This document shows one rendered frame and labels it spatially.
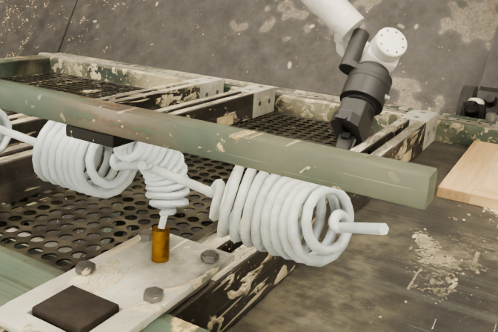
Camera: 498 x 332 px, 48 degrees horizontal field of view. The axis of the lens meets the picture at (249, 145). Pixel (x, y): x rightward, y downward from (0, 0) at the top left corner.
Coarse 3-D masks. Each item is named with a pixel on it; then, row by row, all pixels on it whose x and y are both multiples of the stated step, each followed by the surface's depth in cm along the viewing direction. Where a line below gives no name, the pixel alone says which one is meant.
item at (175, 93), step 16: (192, 80) 162; (208, 80) 163; (112, 96) 134; (128, 96) 135; (144, 96) 137; (160, 96) 143; (176, 96) 149; (192, 96) 155; (16, 128) 107; (32, 128) 110; (16, 144) 107
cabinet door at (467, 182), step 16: (480, 144) 133; (496, 144) 134; (464, 160) 119; (480, 160) 120; (496, 160) 121; (448, 176) 108; (464, 176) 108; (480, 176) 109; (496, 176) 110; (448, 192) 101; (464, 192) 100; (480, 192) 100; (496, 192) 101; (496, 208) 98
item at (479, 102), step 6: (468, 102) 150; (474, 102) 150; (480, 102) 154; (462, 108) 154; (468, 108) 150; (474, 108) 149; (480, 108) 153; (462, 114) 154; (468, 114) 150; (474, 114) 150; (480, 114) 152
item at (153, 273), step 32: (384, 128) 120; (416, 128) 121; (128, 160) 46; (160, 160) 47; (160, 192) 49; (160, 224) 50; (96, 256) 51; (128, 256) 51; (160, 256) 50; (192, 256) 52; (224, 256) 52; (256, 256) 62; (64, 288) 45; (96, 288) 46; (128, 288) 46; (160, 288) 45; (192, 288) 47; (224, 288) 57; (256, 288) 64; (0, 320) 41; (32, 320) 41; (128, 320) 42; (192, 320) 52; (224, 320) 58
